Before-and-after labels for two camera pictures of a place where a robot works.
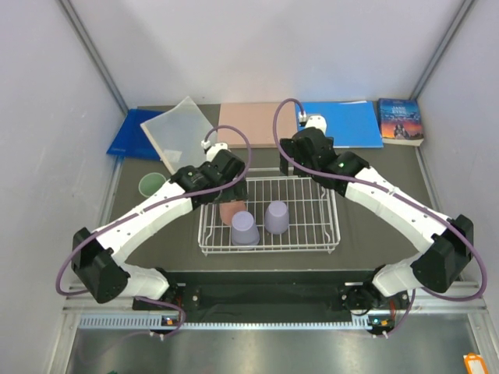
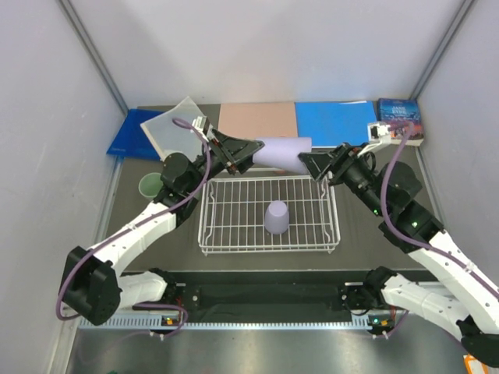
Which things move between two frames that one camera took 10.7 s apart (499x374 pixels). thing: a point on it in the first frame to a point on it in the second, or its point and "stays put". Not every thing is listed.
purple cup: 277,217 stays put
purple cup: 244,231 to 282,153
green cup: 150,183 stays put
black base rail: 273,296 stays put
